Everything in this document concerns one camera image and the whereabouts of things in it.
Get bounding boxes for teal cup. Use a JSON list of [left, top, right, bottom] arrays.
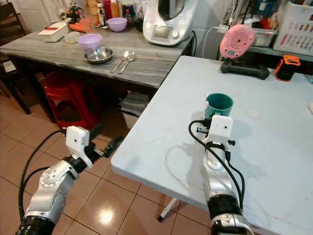
[[204, 93, 234, 120]]

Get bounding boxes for white storage box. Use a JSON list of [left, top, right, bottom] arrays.
[[119, 92, 148, 129]]

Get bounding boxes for red plastic stool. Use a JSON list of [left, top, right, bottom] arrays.
[[40, 72, 99, 131]]

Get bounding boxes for black device base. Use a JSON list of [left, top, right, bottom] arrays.
[[220, 59, 271, 81]]

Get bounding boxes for steel spoon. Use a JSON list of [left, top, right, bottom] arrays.
[[110, 50, 130, 74], [117, 51, 136, 75]]

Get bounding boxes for steel bowl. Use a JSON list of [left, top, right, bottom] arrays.
[[84, 47, 114, 65]]

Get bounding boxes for white table leg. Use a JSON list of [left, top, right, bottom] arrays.
[[157, 197, 179, 222]]

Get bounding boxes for large lilac bowl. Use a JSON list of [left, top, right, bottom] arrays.
[[77, 33, 104, 51]]

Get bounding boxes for pink round device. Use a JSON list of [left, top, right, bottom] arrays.
[[219, 23, 256, 60]]

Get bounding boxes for small translucent container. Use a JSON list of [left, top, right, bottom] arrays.
[[64, 31, 81, 44]]

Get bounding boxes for orange and black device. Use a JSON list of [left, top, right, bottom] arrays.
[[274, 54, 302, 82]]

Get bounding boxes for orange carrots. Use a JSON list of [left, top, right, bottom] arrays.
[[68, 22, 87, 33]]

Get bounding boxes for white kitchen cooking machine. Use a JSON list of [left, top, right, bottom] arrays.
[[142, 0, 194, 47]]

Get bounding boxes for white flat box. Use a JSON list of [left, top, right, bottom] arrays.
[[38, 22, 72, 43]]

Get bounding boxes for clear drinking glass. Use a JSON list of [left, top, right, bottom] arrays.
[[80, 13, 96, 34]]

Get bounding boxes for small purple bowl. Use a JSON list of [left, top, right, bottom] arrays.
[[106, 17, 128, 33]]

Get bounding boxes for clear plastic container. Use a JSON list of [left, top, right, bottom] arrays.
[[250, 27, 278, 48]]

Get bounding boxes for small christmas tree ornament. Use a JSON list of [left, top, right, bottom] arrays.
[[66, 2, 83, 24]]

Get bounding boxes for dark jar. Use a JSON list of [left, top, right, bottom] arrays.
[[122, 4, 135, 27]]

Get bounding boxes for red bottle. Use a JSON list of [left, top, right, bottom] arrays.
[[102, 0, 112, 20]]

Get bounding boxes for orange bottle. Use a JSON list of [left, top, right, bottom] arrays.
[[111, 0, 121, 19]]

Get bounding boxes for dark wooden chair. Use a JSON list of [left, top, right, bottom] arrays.
[[0, 2, 31, 115]]

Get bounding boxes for white laundry basket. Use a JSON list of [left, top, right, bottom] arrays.
[[272, 2, 313, 56]]

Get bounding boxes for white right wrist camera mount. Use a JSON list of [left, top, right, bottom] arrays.
[[206, 116, 233, 148]]

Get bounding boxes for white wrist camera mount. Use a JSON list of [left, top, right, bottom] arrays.
[[206, 116, 233, 148], [66, 126, 93, 160]]

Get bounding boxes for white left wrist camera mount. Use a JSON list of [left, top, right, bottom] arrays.
[[66, 126, 93, 160]]

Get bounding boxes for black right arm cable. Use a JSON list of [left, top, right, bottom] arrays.
[[188, 119, 246, 209]]

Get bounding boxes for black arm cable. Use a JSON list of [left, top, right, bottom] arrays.
[[188, 119, 246, 209], [18, 129, 68, 222]]

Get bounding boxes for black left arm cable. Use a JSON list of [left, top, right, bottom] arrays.
[[18, 129, 68, 222]]

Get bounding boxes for black power cord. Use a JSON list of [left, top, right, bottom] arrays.
[[189, 31, 197, 57]]

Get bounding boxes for white cable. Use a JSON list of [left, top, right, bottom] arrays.
[[201, 25, 226, 59]]

